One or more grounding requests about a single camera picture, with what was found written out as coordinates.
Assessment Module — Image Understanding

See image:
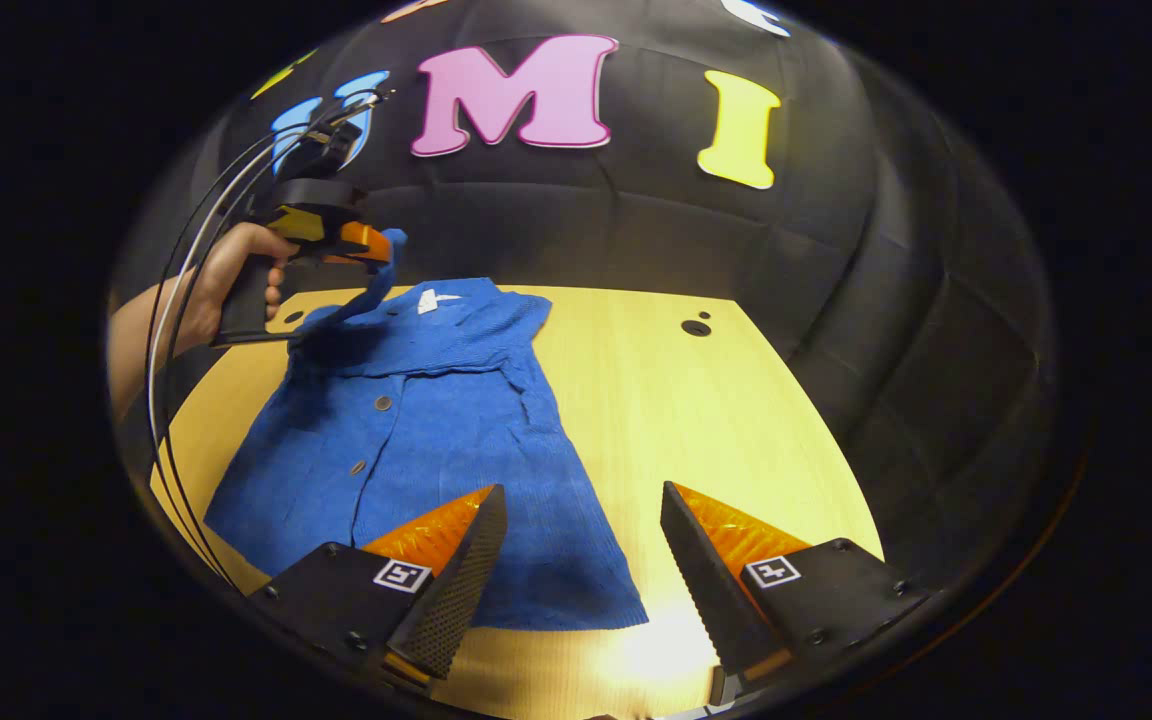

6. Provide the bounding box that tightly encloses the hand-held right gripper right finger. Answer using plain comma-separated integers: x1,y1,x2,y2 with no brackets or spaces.
660,481,937,706

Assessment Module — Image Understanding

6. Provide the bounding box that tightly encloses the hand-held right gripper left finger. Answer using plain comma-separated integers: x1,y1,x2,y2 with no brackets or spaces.
248,484,509,691

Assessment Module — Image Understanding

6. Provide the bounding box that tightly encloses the blue jacket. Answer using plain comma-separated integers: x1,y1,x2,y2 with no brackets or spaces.
204,228,649,631

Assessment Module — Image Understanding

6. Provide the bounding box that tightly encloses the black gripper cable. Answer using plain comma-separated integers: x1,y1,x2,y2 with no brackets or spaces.
141,92,387,593

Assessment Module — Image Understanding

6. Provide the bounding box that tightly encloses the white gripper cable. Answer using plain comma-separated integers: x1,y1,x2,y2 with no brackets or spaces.
148,100,377,561

